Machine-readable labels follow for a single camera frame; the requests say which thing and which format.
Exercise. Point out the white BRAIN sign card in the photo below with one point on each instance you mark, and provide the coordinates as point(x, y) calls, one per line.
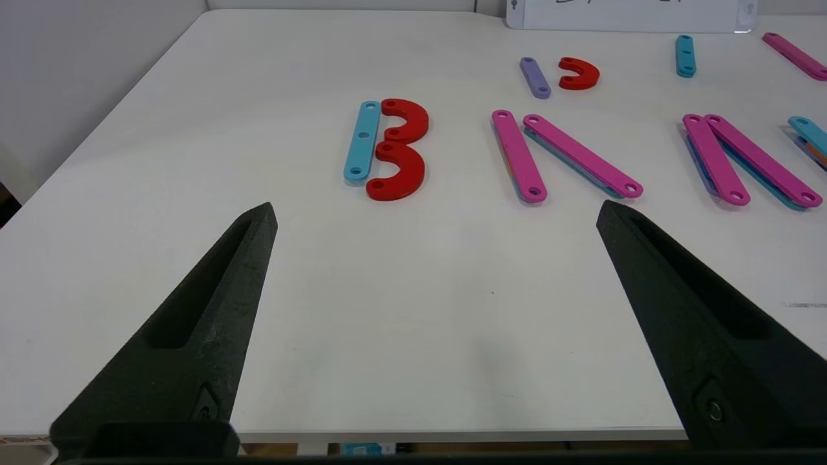
point(614, 19)

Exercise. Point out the red C-shaped piece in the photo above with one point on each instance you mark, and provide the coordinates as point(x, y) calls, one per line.
point(417, 119)
point(413, 174)
point(589, 76)

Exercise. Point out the pink bar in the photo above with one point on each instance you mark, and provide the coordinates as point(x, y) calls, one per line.
point(519, 155)
point(581, 154)
point(714, 158)
point(795, 55)
point(762, 158)

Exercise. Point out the short purple bar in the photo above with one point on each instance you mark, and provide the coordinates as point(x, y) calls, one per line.
point(535, 77)

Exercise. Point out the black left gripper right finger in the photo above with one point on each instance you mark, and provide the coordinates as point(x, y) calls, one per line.
point(730, 361)

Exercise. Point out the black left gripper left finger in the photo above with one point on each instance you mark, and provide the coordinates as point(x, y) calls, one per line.
point(174, 361)

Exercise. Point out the long blue bar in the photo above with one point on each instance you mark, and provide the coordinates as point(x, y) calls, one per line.
point(362, 145)

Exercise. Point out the blue bar with orange hole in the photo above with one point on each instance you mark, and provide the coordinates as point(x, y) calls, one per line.
point(811, 132)

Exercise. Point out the short blue bar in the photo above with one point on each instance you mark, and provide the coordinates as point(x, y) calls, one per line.
point(685, 57)

